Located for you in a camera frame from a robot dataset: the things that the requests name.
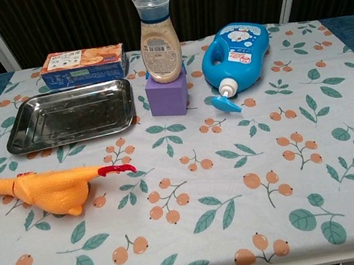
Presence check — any yellow rubber chicken toy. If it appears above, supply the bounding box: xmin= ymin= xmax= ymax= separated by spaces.
xmin=0 ymin=145 xmax=144 ymax=230

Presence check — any stainless steel rectangular tray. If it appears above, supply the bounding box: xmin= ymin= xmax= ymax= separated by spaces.
xmin=0 ymin=76 xmax=141 ymax=157

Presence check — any purple foam cube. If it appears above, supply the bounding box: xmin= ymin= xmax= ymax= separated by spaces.
xmin=143 ymin=71 xmax=194 ymax=121

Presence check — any floral fruit print tablecloth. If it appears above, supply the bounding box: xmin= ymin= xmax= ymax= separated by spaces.
xmin=0 ymin=9 xmax=354 ymax=265

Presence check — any beige sauce bottle clear cap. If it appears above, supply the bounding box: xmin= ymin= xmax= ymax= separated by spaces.
xmin=131 ymin=0 xmax=188 ymax=87

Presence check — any blue pump detergent bottle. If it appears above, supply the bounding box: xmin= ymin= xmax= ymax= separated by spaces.
xmin=195 ymin=17 xmax=281 ymax=118

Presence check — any orange and blue biscuit box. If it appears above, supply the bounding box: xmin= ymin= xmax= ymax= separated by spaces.
xmin=36 ymin=40 xmax=132 ymax=92

